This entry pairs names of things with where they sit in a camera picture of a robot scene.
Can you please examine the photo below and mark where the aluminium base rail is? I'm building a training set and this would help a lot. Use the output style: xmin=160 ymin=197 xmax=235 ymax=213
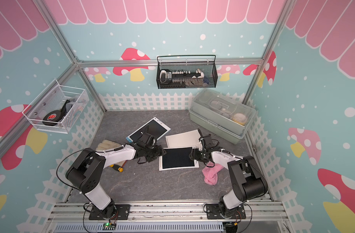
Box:
xmin=42 ymin=198 xmax=293 ymax=233

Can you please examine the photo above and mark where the clear acrylic wall bin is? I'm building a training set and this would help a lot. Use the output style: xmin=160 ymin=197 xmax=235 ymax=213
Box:
xmin=22 ymin=80 xmax=89 ymax=134

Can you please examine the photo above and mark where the black wire mesh basket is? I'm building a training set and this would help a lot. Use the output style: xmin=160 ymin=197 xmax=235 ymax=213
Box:
xmin=156 ymin=55 xmax=218 ymax=89

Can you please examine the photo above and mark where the beige work glove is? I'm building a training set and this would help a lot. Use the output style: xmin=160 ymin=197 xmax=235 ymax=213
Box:
xmin=95 ymin=140 xmax=126 ymax=167

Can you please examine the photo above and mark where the white drawing tablet front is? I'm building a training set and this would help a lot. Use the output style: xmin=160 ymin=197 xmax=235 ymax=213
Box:
xmin=165 ymin=130 xmax=202 ymax=149

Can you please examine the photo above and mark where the white drawing tablet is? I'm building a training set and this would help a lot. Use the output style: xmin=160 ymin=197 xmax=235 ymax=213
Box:
xmin=165 ymin=130 xmax=202 ymax=149
xmin=159 ymin=147 xmax=199 ymax=171

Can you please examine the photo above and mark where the pink cleaning cloth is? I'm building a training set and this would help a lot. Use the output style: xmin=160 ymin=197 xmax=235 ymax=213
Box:
xmin=202 ymin=162 xmax=224 ymax=185

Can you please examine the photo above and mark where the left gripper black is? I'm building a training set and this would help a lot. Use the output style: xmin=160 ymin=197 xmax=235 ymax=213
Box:
xmin=143 ymin=145 xmax=167 ymax=162

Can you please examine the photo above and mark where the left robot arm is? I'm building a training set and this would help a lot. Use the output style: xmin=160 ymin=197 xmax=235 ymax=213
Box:
xmin=65 ymin=133 xmax=166 ymax=219

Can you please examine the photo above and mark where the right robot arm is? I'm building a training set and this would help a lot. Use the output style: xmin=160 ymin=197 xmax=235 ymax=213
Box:
xmin=190 ymin=135 xmax=268 ymax=218

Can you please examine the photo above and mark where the blue framed drawing tablet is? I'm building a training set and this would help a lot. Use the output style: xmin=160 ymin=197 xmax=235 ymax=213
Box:
xmin=126 ymin=117 xmax=171 ymax=142

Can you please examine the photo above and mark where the green translucent storage box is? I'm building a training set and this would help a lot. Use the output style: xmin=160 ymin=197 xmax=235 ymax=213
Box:
xmin=189 ymin=89 xmax=256 ymax=144

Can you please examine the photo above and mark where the yellow handled screwdriver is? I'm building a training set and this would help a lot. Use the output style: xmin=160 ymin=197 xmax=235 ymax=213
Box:
xmin=110 ymin=164 xmax=124 ymax=172

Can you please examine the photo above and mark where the black tape roll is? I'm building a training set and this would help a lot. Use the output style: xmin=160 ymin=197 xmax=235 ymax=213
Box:
xmin=42 ymin=110 xmax=63 ymax=126

